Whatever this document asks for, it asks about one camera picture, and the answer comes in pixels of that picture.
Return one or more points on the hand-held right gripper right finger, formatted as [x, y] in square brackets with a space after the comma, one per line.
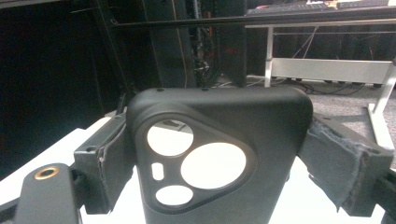
[345, 168]

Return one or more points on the dark computer cabinet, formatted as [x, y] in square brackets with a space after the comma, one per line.
[174, 46]

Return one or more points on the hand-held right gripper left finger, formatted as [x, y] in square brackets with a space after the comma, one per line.
[106, 174]

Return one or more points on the white work board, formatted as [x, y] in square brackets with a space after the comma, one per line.
[37, 161]

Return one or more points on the black keyboard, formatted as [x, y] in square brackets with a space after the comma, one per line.
[289, 7]

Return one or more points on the white desk frame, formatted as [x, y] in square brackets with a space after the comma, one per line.
[330, 70]

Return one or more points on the black phone case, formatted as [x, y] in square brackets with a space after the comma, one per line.
[274, 149]

